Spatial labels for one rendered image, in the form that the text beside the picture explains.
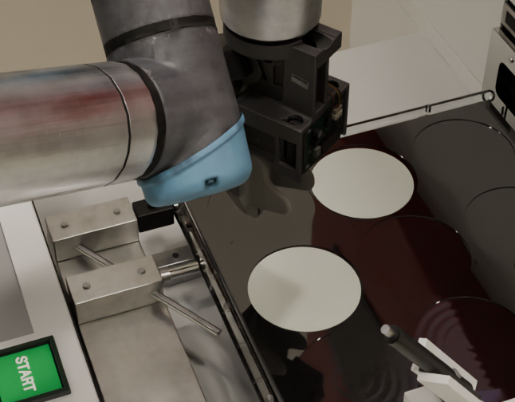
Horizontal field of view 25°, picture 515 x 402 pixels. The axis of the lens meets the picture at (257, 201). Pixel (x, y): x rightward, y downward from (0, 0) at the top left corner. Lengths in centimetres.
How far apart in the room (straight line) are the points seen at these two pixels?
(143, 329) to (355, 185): 25
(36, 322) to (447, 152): 46
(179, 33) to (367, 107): 63
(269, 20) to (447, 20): 59
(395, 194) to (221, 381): 24
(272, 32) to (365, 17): 80
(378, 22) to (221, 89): 86
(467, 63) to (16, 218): 59
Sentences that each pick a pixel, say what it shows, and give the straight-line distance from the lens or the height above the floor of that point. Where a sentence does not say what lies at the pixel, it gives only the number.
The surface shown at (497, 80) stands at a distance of 129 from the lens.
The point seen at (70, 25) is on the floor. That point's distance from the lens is 290.
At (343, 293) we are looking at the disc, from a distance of 103.
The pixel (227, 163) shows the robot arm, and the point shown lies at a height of 118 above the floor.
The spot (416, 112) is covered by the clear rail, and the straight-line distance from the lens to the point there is 121.
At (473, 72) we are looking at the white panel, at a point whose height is 85.
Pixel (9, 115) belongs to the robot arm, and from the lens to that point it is 64.
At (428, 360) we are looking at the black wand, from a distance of 72.
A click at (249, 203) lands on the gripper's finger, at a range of 97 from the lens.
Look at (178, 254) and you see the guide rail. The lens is 113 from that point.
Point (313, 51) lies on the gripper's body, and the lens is 84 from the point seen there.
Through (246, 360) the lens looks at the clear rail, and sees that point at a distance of 98.
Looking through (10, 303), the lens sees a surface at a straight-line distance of 96.
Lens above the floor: 167
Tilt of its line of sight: 44 degrees down
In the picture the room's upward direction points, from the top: straight up
